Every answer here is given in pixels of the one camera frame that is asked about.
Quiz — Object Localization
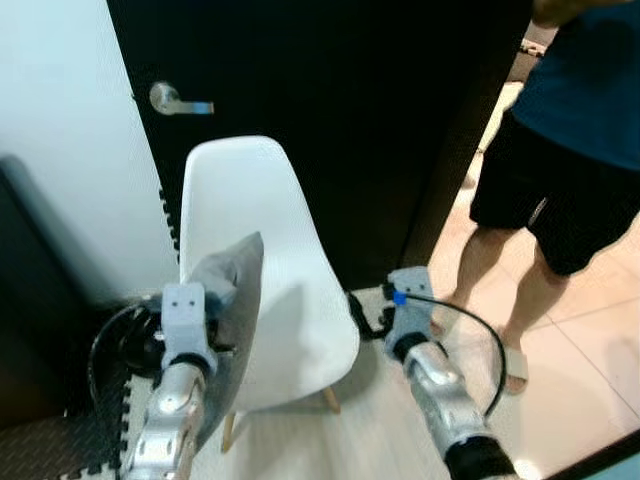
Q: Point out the black door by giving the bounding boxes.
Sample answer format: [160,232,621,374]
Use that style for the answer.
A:
[105,0,536,301]

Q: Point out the white shell chair wooden legs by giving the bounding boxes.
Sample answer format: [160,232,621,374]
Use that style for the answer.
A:
[178,135,363,456]

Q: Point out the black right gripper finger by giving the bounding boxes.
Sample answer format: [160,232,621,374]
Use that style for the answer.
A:
[346,292,373,341]

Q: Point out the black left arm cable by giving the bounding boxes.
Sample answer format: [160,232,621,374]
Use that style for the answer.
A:
[86,298,166,416]

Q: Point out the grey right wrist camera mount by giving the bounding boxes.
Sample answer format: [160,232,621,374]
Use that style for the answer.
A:
[385,267,436,346]

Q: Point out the black foam puzzle mat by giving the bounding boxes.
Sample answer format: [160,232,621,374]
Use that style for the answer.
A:
[0,370,136,480]

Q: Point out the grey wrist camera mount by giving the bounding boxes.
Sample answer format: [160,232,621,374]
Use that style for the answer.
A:
[385,267,436,346]
[160,282,213,369]

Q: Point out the grey pillow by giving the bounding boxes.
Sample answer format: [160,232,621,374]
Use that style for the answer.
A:
[182,232,266,451]

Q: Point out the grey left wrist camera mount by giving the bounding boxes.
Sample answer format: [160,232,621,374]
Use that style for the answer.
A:
[160,282,213,369]

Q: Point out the person in black shorts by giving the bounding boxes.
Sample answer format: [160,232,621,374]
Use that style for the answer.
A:
[430,0,640,391]

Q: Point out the silver door lever handle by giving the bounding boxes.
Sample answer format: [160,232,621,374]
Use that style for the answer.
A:
[148,81,216,116]

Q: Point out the beige slide sandal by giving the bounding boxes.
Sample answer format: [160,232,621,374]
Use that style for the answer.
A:
[498,340,531,396]

